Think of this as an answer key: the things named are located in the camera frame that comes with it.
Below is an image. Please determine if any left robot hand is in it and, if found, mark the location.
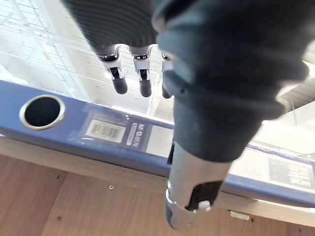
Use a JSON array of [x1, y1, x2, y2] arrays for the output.
[[62, 0, 315, 231]]

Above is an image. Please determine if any blue file box folder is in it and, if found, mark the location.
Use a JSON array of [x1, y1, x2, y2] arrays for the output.
[[0, 80, 315, 208]]

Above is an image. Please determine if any light wood cabinet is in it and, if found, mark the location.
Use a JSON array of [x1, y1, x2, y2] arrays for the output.
[[0, 134, 315, 236]]

